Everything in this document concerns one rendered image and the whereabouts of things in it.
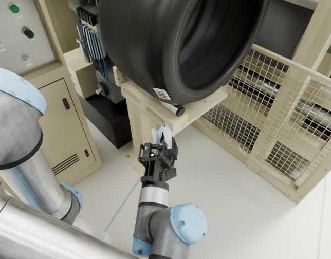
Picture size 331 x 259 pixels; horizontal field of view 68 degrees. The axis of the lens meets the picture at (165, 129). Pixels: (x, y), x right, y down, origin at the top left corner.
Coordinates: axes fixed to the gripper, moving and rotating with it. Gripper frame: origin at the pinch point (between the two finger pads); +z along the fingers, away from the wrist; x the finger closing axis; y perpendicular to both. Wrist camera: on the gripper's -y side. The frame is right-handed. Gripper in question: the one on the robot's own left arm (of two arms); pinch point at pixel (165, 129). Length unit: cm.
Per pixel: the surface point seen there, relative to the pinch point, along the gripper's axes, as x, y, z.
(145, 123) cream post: 38, -50, 42
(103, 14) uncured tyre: 10.2, 28.3, 23.4
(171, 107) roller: 4.0, -11.4, 18.3
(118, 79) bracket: 29.2, -6.3, 35.7
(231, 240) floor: -1, -108, -12
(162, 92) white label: -0.9, 6.7, 9.1
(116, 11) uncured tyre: 4.4, 29.2, 20.2
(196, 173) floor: 22, -105, 32
